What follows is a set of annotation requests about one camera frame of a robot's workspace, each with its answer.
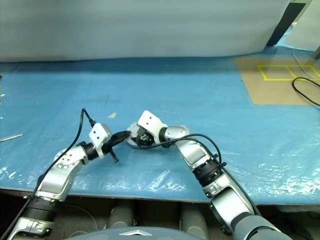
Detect dark rounded shape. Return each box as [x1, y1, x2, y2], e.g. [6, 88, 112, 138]
[107, 199, 136, 229]
[179, 203, 209, 234]

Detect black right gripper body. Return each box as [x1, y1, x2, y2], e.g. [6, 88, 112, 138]
[136, 126, 155, 146]

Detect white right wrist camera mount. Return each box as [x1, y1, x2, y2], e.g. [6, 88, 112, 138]
[136, 110, 168, 145]

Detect thin white cable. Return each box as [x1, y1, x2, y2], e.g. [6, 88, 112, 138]
[291, 48, 319, 79]

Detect silver motor lid with circuitry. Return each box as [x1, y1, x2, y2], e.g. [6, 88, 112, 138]
[126, 122, 156, 150]

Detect grey robot torso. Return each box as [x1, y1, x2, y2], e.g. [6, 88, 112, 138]
[74, 226, 210, 240]

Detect white backdrop board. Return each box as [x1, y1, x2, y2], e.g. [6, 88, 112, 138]
[0, 0, 292, 64]

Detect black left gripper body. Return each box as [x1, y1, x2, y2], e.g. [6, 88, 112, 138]
[101, 137, 116, 157]

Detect thin metal rod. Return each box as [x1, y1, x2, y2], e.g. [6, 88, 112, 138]
[0, 133, 24, 143]

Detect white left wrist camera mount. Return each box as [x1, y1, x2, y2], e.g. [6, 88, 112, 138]
[88, 123, 112, 159]

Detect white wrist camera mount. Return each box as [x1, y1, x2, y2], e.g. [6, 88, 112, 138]
[136, 110, 168, 145]
[88, 123, 112, 159]

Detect blue plastic table cover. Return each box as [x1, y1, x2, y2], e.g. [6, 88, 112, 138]
[0, 56, 320, 204]

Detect black loose cable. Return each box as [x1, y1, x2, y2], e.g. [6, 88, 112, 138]
[291, 77, 320, 109]

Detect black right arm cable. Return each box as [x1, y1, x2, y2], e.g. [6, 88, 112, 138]
[136, 133, 263, 217]

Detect brown cardboard mat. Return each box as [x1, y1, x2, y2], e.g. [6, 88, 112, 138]
[234, 56, 320, 106]

